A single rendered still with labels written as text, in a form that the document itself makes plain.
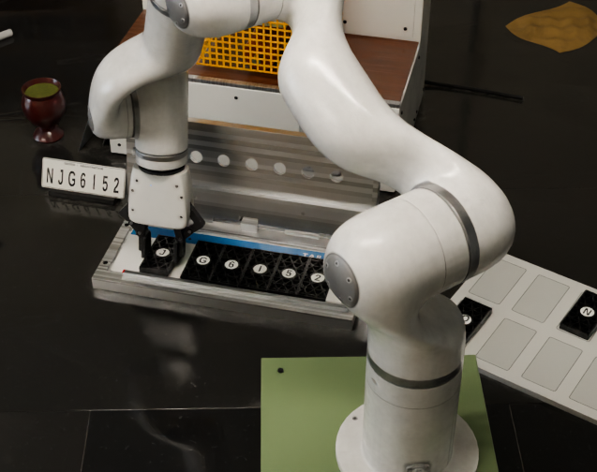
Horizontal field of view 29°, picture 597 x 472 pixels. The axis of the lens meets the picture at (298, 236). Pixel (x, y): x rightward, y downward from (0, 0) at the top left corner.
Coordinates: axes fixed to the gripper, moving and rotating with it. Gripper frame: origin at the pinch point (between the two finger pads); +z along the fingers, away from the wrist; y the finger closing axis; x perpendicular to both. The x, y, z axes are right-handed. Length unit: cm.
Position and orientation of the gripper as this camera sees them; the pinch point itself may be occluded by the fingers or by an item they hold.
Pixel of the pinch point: (162, 247)
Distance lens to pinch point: 197.9
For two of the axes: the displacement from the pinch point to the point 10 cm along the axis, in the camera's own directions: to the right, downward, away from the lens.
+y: 9.7, 1.5, -1.8
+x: 2.3, -4.4, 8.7
